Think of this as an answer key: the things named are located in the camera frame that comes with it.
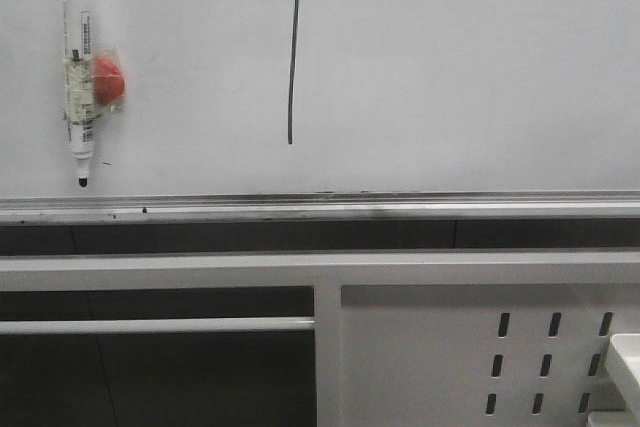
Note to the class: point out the red round magnet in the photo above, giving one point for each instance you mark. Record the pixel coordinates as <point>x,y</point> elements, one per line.
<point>109,80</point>

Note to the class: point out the white dry-erase marker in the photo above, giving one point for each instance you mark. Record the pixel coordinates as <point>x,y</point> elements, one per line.
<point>80,110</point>

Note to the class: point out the white whiteboard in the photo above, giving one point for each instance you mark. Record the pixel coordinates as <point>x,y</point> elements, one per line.
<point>302,96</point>

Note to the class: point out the aluminium whiteboard tray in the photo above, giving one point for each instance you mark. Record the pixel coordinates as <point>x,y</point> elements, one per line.
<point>364,206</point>

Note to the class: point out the white plastic bin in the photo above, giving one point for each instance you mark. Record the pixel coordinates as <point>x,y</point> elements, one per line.
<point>622,365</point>

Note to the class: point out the white metal stand frame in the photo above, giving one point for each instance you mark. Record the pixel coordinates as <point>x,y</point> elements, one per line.
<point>320,339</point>

